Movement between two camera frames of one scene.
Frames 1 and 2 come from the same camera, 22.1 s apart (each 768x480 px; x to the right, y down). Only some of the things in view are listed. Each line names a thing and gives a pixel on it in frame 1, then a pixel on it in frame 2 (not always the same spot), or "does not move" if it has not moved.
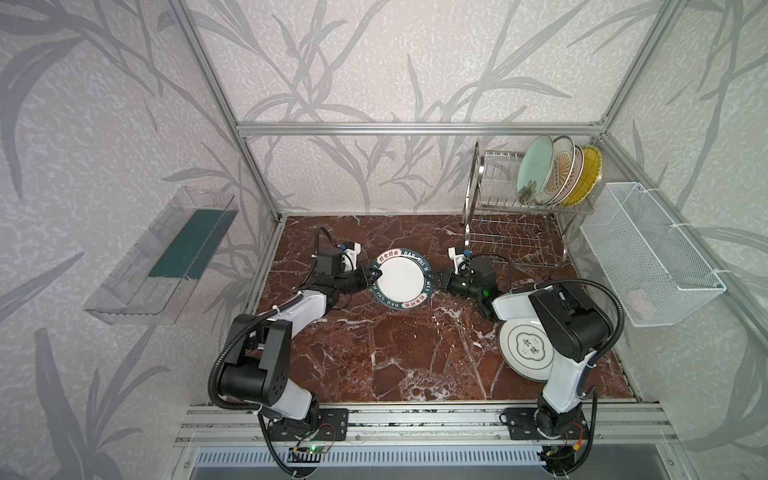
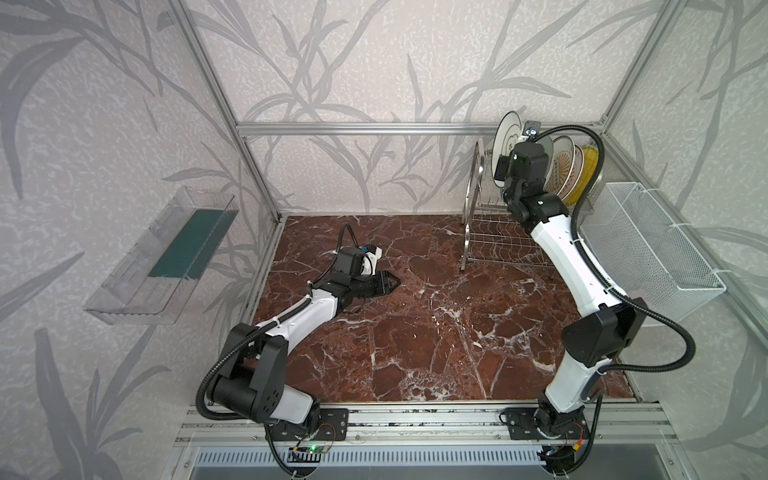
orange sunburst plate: (578, 172) does not move
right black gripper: (450, 282) to (509, 166)
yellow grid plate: (592, 173) does not move
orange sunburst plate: (564, 153) does not move
